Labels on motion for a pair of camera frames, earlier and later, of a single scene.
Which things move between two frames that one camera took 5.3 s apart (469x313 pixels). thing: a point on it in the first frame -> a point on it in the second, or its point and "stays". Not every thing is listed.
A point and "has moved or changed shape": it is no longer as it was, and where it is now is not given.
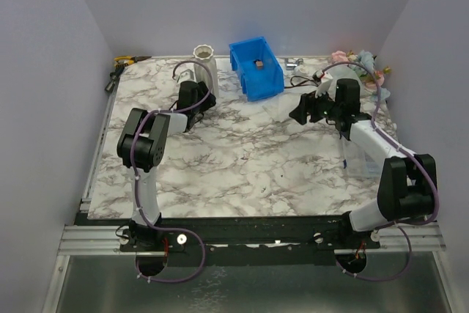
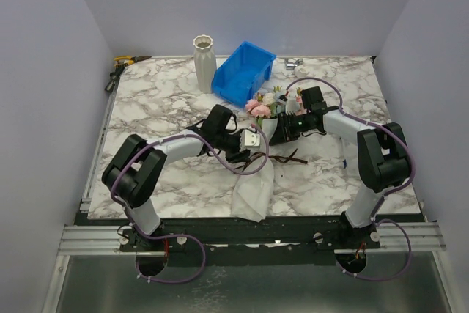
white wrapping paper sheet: (360, 66) -> (253, 194)
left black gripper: (207, 104) -> (236, 156)
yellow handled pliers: (126, 61) stays
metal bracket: (290, 66) stays
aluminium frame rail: (86, 240) stays
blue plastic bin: (259, 74) has moved or changed shape
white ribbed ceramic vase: (204, 53) has moved or changed shape
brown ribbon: (300, 86) -> (280, 159)
